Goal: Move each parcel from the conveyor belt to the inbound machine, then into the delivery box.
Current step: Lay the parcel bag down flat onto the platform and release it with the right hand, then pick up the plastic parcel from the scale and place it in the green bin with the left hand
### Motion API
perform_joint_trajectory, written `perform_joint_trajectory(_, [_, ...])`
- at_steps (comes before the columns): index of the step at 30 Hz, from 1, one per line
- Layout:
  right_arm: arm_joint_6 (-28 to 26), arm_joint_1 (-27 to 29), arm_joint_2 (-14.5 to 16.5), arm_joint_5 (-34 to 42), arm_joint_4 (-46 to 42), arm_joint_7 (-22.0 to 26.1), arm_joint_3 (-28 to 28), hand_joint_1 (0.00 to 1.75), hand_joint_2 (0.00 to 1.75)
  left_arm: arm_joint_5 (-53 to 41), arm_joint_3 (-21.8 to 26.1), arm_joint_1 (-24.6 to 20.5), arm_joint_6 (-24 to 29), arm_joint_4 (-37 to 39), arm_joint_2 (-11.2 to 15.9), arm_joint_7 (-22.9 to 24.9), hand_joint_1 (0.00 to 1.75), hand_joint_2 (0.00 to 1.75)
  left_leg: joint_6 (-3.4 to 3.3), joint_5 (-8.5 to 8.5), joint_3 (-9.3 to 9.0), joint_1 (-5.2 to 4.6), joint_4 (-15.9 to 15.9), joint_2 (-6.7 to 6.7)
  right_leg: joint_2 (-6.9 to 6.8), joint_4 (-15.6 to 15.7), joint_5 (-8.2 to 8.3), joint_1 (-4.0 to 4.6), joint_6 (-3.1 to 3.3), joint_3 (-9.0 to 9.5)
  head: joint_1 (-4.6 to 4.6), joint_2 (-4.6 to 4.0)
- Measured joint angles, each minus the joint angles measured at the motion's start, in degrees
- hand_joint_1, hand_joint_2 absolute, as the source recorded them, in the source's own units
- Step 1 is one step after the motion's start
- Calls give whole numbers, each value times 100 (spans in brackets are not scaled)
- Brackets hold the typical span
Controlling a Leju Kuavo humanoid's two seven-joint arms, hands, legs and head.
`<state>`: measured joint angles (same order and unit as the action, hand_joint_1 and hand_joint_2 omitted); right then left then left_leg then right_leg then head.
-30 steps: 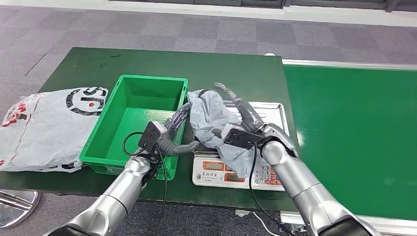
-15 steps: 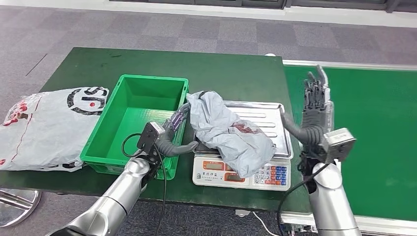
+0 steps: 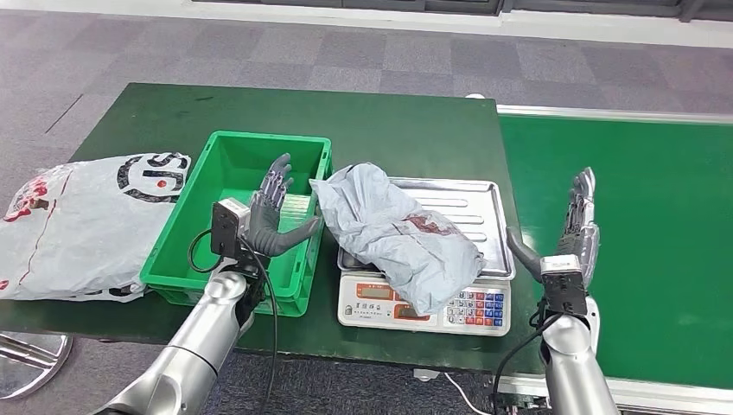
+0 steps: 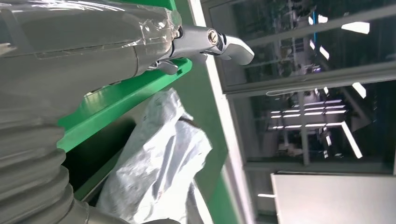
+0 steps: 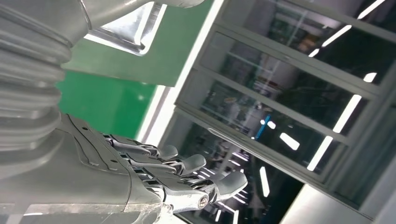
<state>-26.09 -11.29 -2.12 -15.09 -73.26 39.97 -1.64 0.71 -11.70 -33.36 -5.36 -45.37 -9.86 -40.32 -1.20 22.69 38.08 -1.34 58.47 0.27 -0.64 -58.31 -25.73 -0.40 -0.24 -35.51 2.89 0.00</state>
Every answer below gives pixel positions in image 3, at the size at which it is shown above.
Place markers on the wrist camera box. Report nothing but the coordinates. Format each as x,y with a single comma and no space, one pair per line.
564,286
228,229

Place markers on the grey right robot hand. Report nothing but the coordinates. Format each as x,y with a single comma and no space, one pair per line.
578,235

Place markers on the chrome round stool base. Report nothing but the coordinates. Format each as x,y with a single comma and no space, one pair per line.
28,361

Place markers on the large white printed parcel bag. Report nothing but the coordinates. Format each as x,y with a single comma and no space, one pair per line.
86,229

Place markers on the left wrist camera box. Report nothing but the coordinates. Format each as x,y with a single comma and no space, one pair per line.
228,229

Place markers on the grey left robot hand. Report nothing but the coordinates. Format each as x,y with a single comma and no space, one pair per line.
266,229

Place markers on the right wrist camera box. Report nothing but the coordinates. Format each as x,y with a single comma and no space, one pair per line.
564,286

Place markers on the green plastic crate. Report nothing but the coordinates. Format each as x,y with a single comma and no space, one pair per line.
229,166

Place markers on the white electronic scale steel tray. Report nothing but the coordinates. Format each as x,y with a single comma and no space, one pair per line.
487,309

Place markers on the white table foot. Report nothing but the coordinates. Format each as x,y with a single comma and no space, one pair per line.
426,374

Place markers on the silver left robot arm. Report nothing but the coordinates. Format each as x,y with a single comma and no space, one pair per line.
195,349

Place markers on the grey parcel bag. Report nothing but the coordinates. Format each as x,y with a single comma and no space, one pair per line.
395,235

